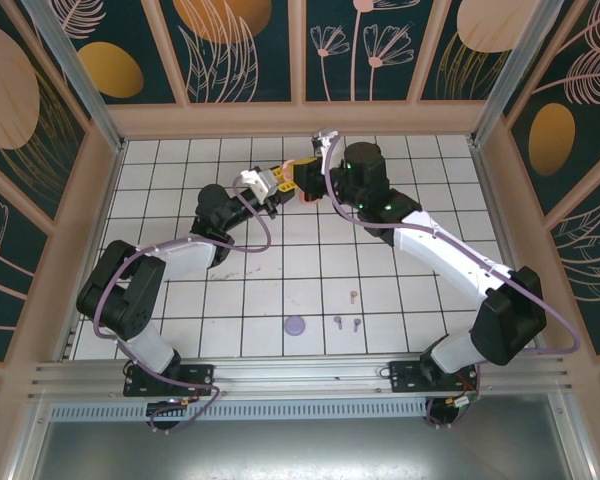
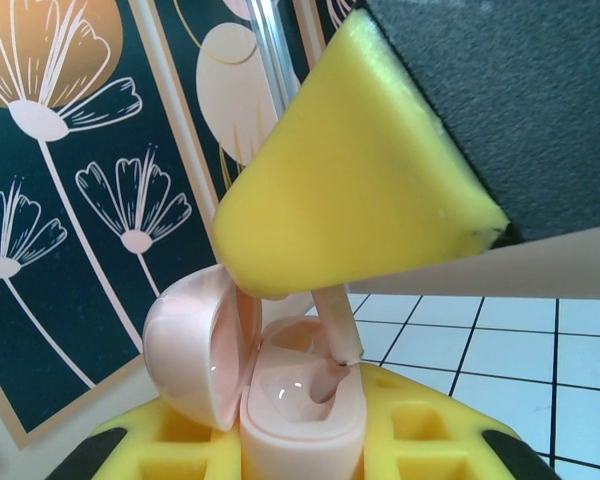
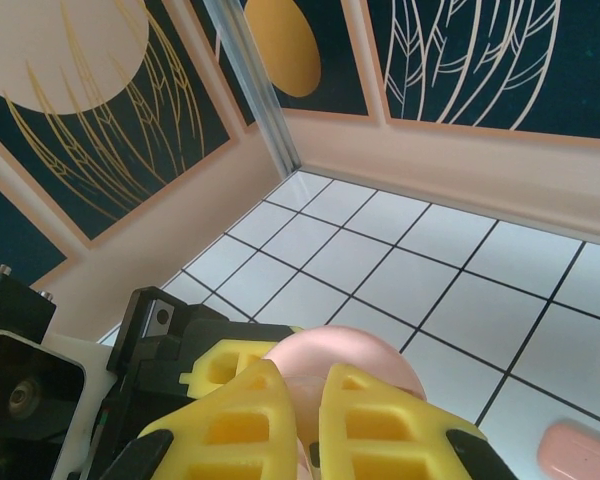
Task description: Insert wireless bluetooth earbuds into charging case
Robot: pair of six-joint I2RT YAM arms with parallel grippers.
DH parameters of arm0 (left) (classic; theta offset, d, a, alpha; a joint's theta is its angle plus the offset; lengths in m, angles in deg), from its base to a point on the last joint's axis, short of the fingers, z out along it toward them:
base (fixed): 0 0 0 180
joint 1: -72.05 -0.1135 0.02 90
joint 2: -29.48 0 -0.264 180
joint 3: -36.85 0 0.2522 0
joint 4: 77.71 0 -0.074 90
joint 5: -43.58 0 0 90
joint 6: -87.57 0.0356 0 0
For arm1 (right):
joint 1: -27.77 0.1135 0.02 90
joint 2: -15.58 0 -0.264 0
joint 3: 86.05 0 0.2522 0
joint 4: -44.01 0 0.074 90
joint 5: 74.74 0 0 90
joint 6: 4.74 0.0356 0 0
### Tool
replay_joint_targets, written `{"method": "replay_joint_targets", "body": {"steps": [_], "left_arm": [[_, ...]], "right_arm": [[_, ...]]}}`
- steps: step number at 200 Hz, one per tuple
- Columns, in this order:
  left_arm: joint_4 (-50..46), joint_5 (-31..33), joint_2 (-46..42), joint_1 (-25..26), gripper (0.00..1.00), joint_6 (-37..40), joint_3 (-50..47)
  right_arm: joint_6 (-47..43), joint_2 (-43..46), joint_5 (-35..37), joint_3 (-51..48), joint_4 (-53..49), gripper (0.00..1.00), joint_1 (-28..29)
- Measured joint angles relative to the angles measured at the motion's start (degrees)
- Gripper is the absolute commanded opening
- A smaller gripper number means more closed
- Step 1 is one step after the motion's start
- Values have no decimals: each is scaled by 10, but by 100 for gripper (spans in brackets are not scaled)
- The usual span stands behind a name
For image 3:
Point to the pink round earbud case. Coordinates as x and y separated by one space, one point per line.
350 350

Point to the aluminium corner post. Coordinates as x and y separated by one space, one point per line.
262 100

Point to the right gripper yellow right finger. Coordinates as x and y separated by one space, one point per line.
405 425

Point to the orange rectangular earbud case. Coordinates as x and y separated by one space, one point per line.
580 455

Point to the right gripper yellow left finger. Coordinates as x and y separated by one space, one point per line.
200 415

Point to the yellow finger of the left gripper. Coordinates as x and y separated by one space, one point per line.
192 376

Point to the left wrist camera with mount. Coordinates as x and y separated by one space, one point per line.
30 400

